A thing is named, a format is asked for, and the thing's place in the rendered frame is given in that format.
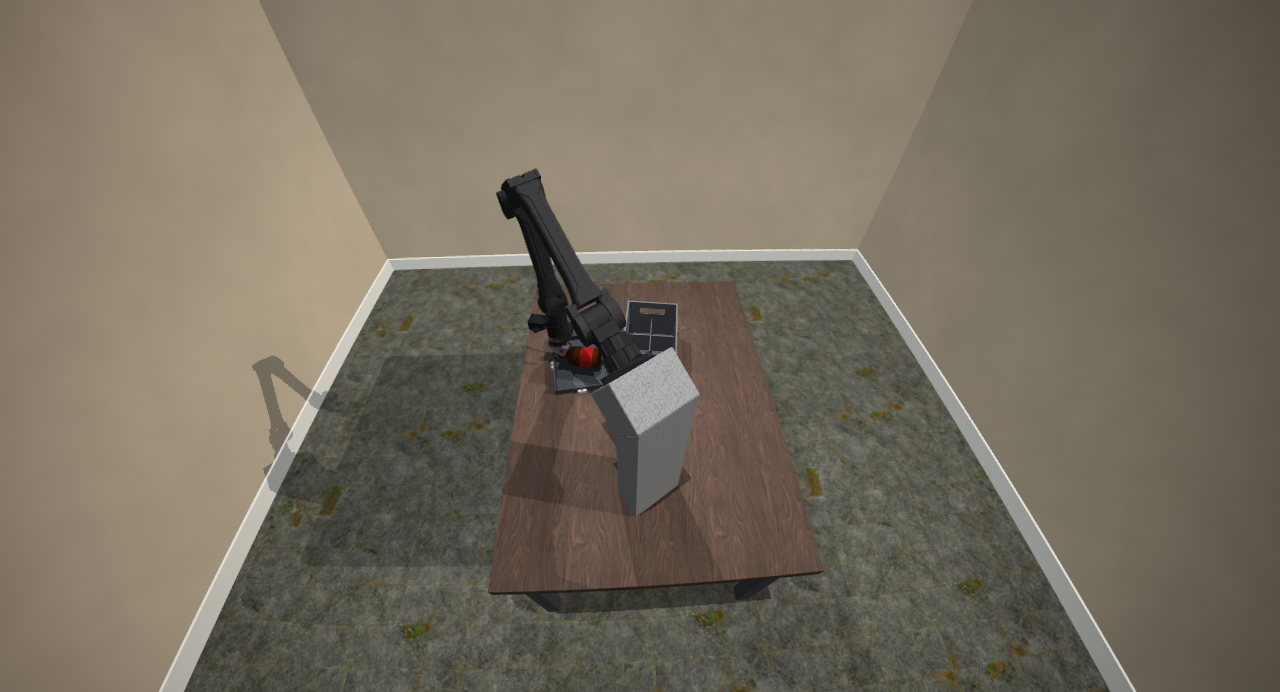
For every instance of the brown glass bottle with red label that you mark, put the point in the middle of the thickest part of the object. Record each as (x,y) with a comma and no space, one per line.
(583,357)

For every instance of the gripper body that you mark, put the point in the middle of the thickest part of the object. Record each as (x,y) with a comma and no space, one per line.
(564,333)

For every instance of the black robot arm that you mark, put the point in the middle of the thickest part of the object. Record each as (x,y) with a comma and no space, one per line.
(594,325)

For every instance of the dark grey divided crate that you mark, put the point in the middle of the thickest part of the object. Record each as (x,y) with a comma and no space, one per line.
(654,332)

